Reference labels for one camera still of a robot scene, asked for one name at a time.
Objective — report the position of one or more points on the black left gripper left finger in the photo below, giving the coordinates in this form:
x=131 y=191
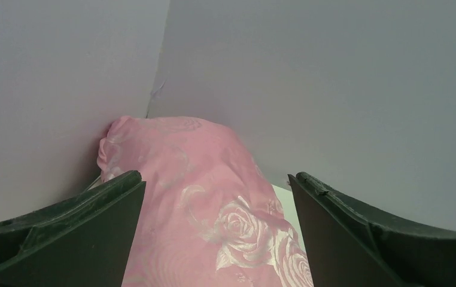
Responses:
x=81 y=241

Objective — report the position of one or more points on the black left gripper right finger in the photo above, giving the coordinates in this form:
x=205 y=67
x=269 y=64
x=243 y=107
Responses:
x=351 y=243

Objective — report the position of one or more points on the pink pillowcase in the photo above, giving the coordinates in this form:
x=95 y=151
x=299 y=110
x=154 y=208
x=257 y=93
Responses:
x=209 y=217

